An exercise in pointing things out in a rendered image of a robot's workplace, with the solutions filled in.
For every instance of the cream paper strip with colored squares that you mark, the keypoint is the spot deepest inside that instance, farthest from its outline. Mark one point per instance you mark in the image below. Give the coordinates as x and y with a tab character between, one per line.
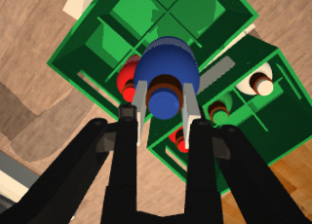
76	8

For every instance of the red bottle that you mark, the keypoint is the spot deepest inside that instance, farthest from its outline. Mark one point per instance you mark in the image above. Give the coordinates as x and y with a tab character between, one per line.
125	78
177	137

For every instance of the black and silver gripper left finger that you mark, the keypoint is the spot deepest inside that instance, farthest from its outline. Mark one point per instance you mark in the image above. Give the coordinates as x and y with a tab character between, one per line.
56	194

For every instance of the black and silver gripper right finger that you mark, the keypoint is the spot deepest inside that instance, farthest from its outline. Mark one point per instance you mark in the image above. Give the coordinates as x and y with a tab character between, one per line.
260	196

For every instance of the green crate with dividers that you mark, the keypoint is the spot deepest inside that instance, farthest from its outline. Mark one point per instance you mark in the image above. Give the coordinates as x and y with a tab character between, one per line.
286	121
207	26

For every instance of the cream bottle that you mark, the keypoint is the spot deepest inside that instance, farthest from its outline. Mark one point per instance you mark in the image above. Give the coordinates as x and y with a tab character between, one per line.
260	81

